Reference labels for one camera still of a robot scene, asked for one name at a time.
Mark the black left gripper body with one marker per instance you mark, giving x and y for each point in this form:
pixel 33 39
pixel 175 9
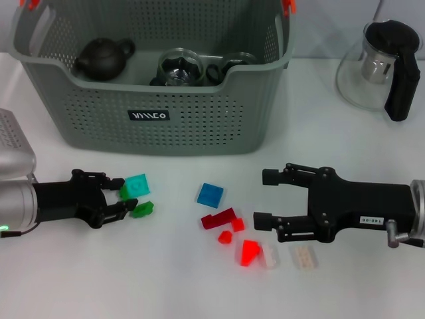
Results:
pixel 66 199

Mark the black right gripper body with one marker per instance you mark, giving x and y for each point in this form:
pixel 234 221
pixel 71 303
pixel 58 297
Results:
pixel 362 202

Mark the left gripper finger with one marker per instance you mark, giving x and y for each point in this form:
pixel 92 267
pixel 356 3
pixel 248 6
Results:
pixel 116 211
pixel 113 183

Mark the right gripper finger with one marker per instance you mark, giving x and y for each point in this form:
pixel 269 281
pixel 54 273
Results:
pixel 293 174
pixel 293 229

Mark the dark red curved brick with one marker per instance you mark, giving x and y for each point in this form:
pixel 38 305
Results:
pixel 212 222

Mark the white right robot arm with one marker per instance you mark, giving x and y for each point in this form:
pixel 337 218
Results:
pixel 419 202

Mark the grey perforated storage bin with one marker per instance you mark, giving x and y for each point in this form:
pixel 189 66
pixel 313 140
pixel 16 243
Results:
pixel 133 133

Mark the cyan square brick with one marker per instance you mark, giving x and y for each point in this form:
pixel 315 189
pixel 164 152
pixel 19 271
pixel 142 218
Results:
pixel 137 186

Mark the beige studded brick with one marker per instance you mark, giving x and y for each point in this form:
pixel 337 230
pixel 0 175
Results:
pixel 303 257

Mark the white translucent brick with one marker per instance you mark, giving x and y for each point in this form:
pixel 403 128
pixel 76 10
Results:
pixel 270 257

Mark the large red slope brick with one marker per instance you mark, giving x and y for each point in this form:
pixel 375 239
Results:
pixel 249 252

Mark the small red square brick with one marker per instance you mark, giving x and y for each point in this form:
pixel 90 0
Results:
pixel 238 226

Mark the small red rounded brick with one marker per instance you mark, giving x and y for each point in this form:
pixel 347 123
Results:
pixel 225 237

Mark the blue square brick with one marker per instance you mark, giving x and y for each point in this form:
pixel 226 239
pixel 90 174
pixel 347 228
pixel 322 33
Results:
pixel 210 195

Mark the black clay teapot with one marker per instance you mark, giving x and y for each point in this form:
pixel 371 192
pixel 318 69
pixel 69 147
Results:
pixel 99 60

